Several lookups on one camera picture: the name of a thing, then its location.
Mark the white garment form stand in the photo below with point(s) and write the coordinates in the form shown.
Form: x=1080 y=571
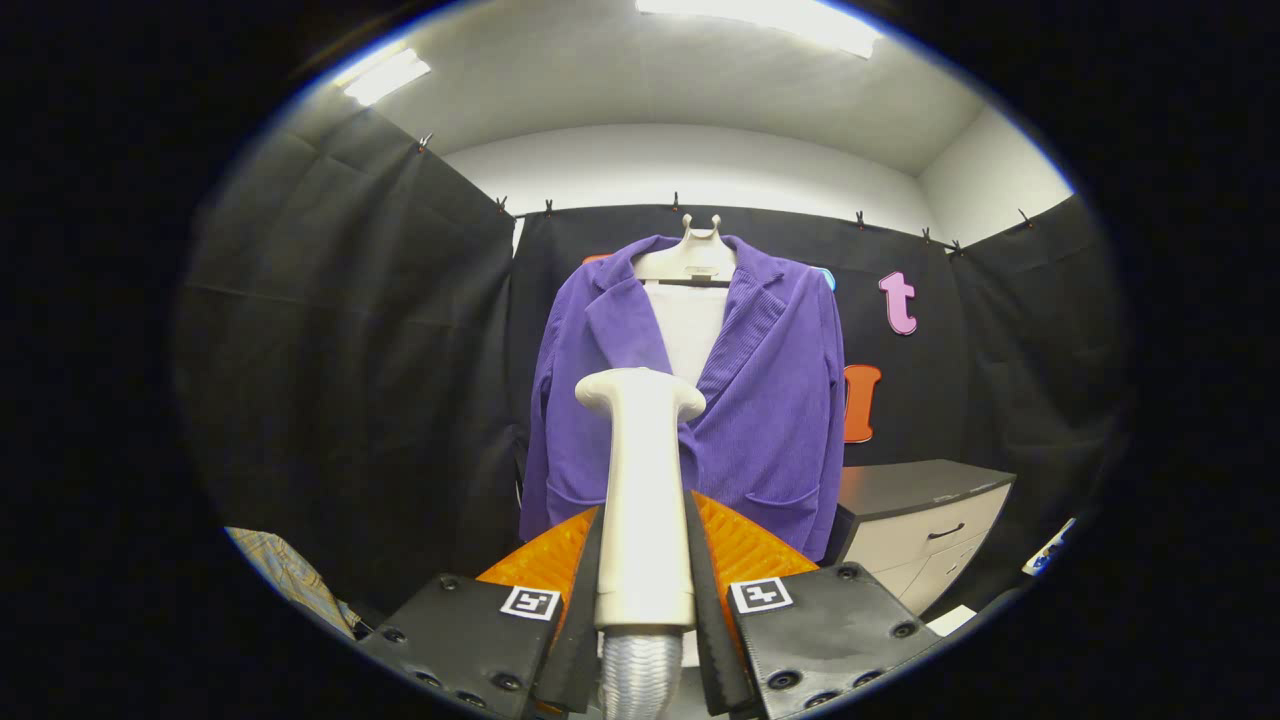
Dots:
x=690 y=325

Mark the white tray with small items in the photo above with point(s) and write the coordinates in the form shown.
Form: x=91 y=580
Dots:
x=1050 y=548

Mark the cabinet with dark top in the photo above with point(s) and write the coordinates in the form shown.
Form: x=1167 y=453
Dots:
x=910 y=490

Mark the small ceiling light panel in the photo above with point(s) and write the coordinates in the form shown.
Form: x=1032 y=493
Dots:
x=388 y=77

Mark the white plastic hanger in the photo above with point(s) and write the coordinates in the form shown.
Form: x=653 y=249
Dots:
x=690 y=262

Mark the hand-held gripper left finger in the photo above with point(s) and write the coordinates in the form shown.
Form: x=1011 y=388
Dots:
x=575 y=660

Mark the plaid cloth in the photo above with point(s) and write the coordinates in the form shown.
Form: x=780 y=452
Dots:
x=290 y=575

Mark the large ceiling light panel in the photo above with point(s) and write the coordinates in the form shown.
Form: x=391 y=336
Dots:
x=770 y=18

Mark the row of black backdrop clips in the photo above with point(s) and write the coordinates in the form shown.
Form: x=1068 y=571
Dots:
x=676 y=201

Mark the white paper sheet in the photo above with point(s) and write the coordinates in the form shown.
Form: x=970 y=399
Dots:
x=950 y=621

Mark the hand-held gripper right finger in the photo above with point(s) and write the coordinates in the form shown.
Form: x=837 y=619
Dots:
x=715 y=655

